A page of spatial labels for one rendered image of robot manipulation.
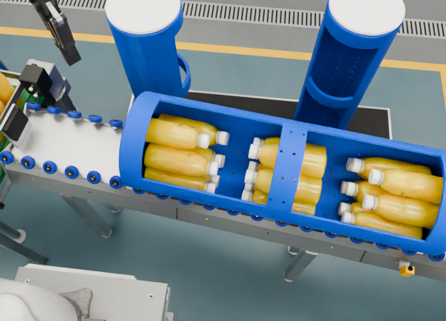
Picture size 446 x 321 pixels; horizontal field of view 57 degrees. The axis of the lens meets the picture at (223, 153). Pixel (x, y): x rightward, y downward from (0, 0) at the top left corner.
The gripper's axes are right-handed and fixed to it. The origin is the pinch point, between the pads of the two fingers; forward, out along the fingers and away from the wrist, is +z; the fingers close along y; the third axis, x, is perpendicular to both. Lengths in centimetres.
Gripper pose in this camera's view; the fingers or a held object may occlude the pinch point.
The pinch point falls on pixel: (68, 50)
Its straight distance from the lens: 92.5
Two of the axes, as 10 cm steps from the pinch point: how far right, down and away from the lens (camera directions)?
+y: -6.4, -6.9, 3.5
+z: 0.1, 4.4, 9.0
